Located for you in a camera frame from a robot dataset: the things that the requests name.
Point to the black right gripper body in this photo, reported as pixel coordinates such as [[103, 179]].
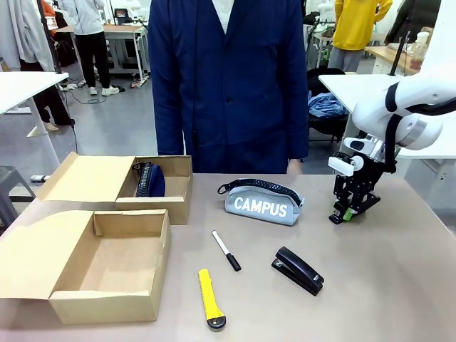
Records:
[[360, 174]]

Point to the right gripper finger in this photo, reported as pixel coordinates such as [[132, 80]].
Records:
[[339, 206], [363, 203]]

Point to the black stapler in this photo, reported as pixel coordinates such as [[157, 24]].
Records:
[[299, 270]]

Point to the grey CAMPUS pencil pouch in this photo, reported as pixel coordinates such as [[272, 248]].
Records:
[[261, 206]]

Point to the cardboard box holding navy pouch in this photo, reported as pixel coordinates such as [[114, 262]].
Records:
[[89, 178]]

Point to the large open cardboard box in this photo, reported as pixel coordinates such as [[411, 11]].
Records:
[[71, 260]]

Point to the person's bare hand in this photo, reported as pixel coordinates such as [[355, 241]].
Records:
[[295, 167]]

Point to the black chair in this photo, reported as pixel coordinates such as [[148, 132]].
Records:
[[324, 128]]

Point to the blue crumpled cloth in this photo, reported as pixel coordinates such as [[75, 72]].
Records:
[[326, 105]]

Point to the white table behind robot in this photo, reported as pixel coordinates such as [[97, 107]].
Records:
[[342, 89]]

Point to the wooden table with white base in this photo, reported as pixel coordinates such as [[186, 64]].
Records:
[[388, 57]]

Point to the white marker with black cap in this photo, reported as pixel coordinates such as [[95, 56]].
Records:
[[224, 249]]

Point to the clear plastic bottle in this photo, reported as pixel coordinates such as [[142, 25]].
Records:
[[419, 50]]

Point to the person in yellow hoodie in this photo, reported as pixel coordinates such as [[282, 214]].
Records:
[[356, 28]]

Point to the person in navy coat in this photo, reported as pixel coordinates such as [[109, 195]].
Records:
[[228, 89]]

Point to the yellow utility knife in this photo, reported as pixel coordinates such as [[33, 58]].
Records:
[[208, 295]]

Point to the navy blue pencil pouch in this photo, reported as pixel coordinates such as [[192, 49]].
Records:
[[153, 181]]

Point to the small monitor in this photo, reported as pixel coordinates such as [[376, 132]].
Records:
[[121, 17]]

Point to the white power strip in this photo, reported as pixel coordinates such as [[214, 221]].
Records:
[[40, 177]]

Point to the person in white jacket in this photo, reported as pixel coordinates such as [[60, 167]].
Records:
[[89, 35]]

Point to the grey metal stool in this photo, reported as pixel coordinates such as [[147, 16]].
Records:
[[10, 185]]

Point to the white table with slanted leg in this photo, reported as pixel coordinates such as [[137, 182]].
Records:
[[21, 89]]

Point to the person in grey hoodie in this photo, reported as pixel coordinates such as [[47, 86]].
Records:
[[21, 35]]

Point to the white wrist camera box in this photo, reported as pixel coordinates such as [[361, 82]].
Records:
[[351, 156]]

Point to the wood-top workbench white frame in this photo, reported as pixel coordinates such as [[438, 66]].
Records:
[[124, 39]]

